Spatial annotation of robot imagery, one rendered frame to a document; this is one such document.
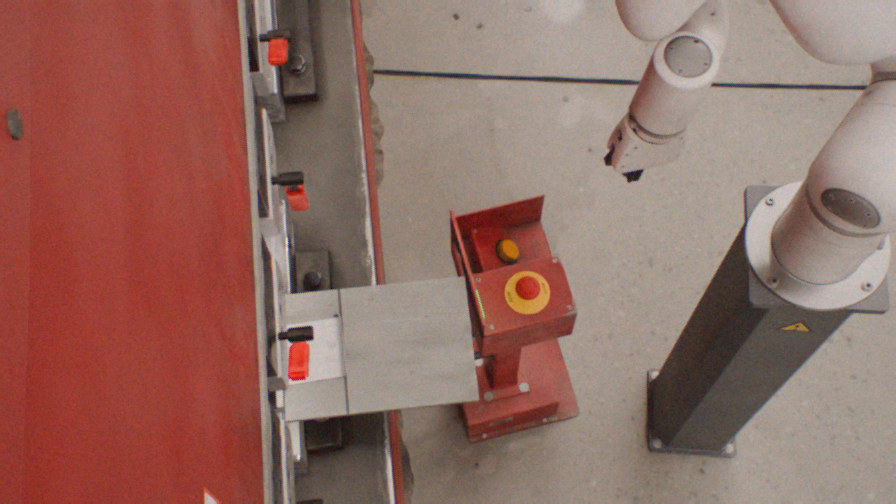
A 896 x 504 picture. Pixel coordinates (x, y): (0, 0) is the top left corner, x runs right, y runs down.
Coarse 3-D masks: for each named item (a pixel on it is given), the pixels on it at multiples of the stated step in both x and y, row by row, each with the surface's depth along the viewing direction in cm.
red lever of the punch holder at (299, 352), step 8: (288, 328) 145; (296, 328) 145; (304, 328) 145; (312, 328) 145; (280, 336) 145; (288, 336) 144; (296, 336) 144; (304, 336) 144; (312, 336) 145; (296, 344) 142; (304, 344) 142; (296, 352) 140; (304, 352) 140; (288, 360) 140; (296, 360) 139; (304, 360) 139; (288, 368) 138; (296, 368) 138; (304, 368) 138; (288, 376) 138; (296, 376) 137; (304, 376) 137
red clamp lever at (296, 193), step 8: (280, 176) 153; (288, 176) 153; (296, 176) 153; (272, 184) 154; (280, 184) 153; (288, 184) 153; (296, 184) 153; (288, 192) 156; (296, 192) 156; (304, 192) 157; (296, 200) 158; (304, 200) 159; (296, 208) 160; (304, 208) 161
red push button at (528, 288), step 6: (528, 276) 195; (522, 282) 195; (528, 282) 194; (534, 282) 195; (516, 288) 194; (522, 288) 194; (528, 288) 194; (534, 288) 194; (540, 288) 195; (522, 294) 194; (528, 294) 194; (534, 294) 194
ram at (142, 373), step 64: (64, 0) 69; (128, 0) 85; (192, 0) 112; (64, 64) 67; (128, 64) 82; (192, 64) 107; (64, 128) 65; (128, 128) 80; (192, 128) 104; (64, 192) 64; (128, 192) 78; (192, 192) 100; (256, 192) 142; (64, 256) 63; (128, 256) 76; (192, 256) 97; (64, 320) 62; (128, 320) 74; (192, 320) 94; (256, 320) 131; (64, 384) 61; (128, 384) 73; (192, 384) 92; (256, 384) 126; (64, 448) 60; (128, 448) 72; (192, 448) 90; (256, 448) 122
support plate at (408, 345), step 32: (352, 288) 174; (384, 288) 174; (416, 288) 174; (448, 288) 174; (288, 320) 173; (352, 320) 173; (384, 320) 173; (416, 320) 172; (448, 320) 172; (352, 352) 171; (384, 352) 171; (416, 352) 171; (448, 352) 171; (320, 384) 169; (352, 384) 169; (384, 384) 169; (416, 384) 169; (448, 384) 169; (288, 416) 168; (320, 416) 168
